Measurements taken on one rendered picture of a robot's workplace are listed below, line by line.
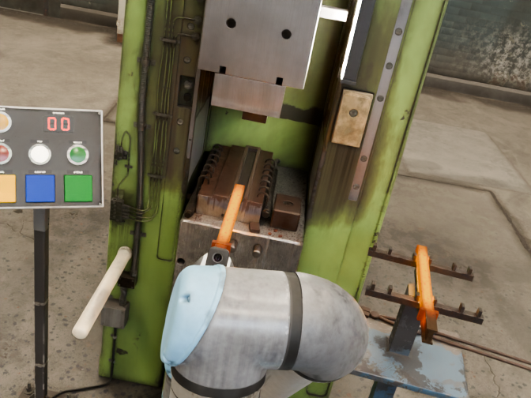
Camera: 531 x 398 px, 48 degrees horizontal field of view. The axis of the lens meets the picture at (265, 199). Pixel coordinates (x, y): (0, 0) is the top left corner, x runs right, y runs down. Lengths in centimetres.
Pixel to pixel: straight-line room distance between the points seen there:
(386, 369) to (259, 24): 103
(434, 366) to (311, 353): 121
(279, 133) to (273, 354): 161
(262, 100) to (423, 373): 91
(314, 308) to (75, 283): 244
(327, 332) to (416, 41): 125
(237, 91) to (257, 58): 11
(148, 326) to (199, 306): 169
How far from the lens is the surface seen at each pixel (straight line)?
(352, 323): 72
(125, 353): 246
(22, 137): 176
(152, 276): 220
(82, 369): 262
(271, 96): 169
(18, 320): 286
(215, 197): 183
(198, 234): 183
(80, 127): 177
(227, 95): 170
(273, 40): 165
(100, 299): 193
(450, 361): 193
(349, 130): 184
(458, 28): 789
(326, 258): 207
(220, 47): 167
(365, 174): 192
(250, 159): 211
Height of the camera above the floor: 183
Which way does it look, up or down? 27 degrees down
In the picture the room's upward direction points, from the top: 11 degrees clockwise
